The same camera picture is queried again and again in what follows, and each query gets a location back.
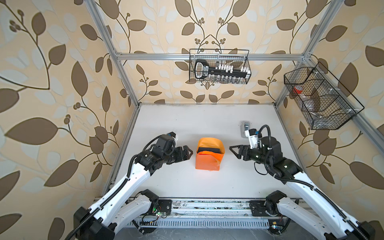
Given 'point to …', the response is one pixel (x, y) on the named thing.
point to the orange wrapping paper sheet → (209, 154)
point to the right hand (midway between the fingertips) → (234, 149)
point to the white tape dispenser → (245, 126)
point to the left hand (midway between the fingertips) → (188, 152)
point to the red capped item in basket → (298, 89)
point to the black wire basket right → (326, 104)
